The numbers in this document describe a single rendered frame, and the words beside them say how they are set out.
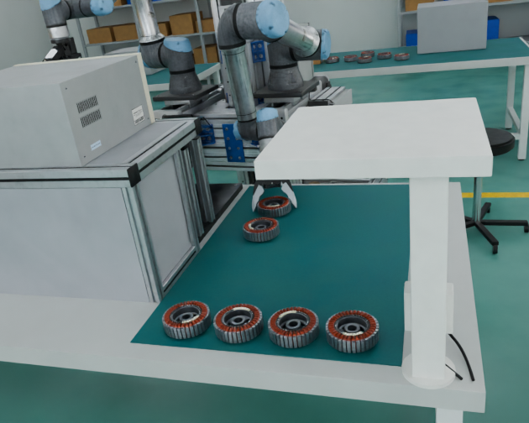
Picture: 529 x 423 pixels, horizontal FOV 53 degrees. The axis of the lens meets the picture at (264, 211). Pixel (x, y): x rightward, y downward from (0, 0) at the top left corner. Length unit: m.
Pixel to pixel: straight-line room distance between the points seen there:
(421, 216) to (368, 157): 0.14
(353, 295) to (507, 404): 0.99
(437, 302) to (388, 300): 0.33
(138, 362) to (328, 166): 0.65
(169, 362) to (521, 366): 1.50
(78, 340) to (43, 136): 0.49
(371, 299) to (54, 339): 0.77
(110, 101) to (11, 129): 0.25
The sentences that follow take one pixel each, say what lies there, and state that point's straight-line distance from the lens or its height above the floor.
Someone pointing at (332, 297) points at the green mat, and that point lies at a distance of 1.33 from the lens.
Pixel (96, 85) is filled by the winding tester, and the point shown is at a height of 1.28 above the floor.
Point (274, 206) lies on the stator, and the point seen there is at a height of 0.79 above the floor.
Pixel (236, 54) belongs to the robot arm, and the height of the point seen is 1.24.
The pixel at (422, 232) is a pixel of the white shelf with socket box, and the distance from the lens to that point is 0.92.
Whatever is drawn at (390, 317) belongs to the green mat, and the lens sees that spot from 1.25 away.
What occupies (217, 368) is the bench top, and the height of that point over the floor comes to 0.74.
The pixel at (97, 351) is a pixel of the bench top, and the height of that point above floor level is 0.75.
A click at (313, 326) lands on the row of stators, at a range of 1.18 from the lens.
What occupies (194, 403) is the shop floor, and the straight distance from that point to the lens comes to 2.22.
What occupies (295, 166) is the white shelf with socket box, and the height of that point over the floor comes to 1.19.
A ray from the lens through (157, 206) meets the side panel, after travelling 1.41.
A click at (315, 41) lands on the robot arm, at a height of 1.22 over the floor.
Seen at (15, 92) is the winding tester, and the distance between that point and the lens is 1.40.
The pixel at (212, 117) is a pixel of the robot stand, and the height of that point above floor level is 0.92.
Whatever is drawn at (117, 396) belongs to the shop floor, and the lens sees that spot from 2.37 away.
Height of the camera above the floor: 1.49
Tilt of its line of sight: 24 degrees down
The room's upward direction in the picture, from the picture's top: 8 degrees counter-clockwise
